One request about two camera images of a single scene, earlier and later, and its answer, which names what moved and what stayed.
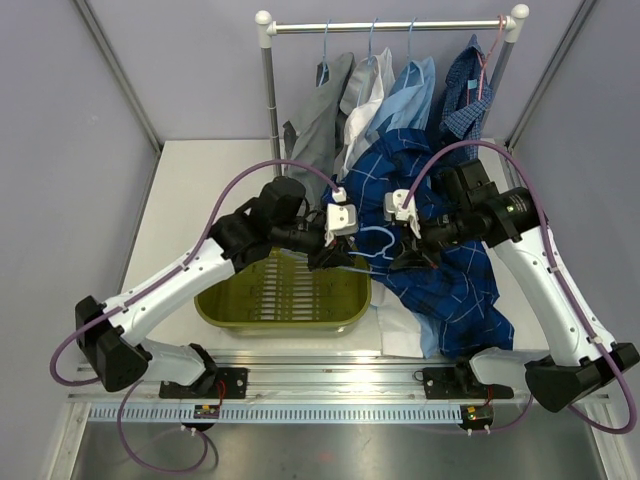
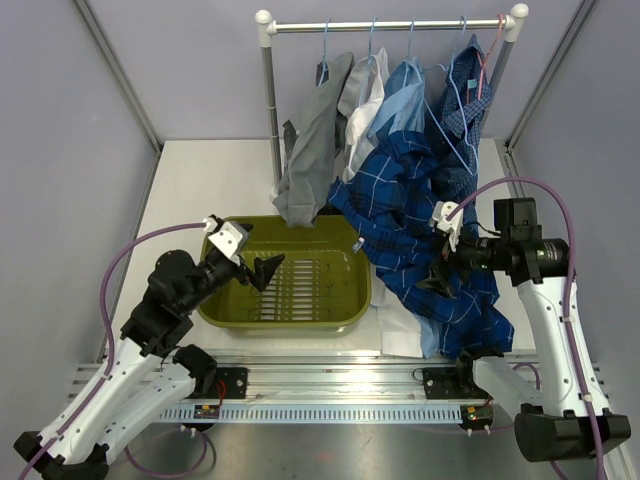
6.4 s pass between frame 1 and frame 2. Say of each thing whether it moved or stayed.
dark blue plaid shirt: stayed
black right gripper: moved
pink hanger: stayed
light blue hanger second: stayed
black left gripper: moved
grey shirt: stayed
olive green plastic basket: stayed
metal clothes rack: stayed
